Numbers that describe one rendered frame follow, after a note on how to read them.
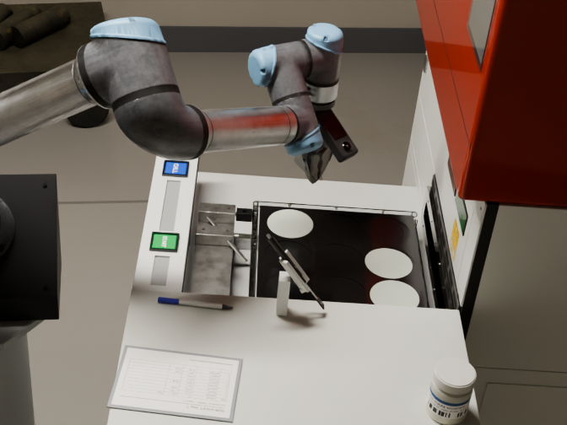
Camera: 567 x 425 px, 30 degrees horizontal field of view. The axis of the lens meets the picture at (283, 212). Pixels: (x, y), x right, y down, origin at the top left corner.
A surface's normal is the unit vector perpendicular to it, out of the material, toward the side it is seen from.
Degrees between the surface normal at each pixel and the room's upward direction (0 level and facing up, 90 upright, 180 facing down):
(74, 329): 0
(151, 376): 0
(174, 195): 0
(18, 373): 90
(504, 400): 90
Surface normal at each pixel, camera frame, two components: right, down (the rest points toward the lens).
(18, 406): 0.75, 0.44
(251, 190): 0.08, -0.80
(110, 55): -0.44, 0.00
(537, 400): 0.00, 0.60
